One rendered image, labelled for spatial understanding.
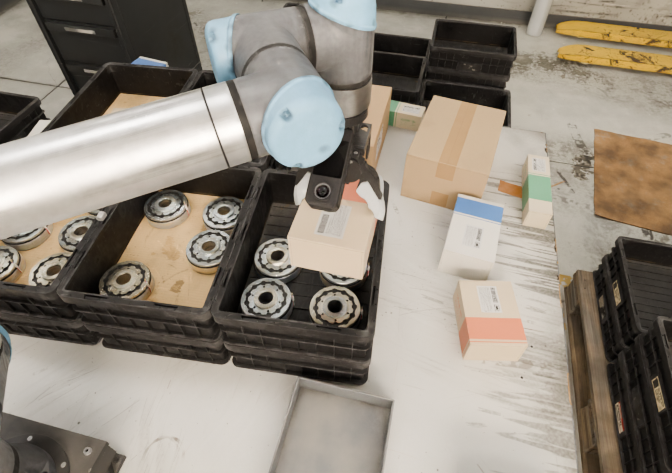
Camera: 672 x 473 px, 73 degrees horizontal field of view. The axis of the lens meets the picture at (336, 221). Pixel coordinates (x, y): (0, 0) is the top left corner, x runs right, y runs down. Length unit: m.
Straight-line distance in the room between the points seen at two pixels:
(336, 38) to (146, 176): 0.26
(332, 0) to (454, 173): 0.80
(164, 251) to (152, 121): 0.72
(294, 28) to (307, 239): 0.31
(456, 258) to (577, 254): 1.26
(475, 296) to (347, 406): 0.37
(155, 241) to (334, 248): 0.56
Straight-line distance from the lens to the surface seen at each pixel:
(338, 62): 0.55
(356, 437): 0.98
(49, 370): 1.21
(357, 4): 0.53
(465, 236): 1.16
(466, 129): 1.36
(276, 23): 0.52
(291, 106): 0.38
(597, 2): 4.17
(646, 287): 1.99
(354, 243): 0.68
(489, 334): 1.04
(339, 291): 0.94
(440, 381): 1.05
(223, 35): 0.52
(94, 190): 0.43
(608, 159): 2.92
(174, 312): 0.88
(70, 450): 0.99
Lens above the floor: 1.65
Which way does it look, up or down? 49 degrees down
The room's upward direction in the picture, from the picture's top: straight up
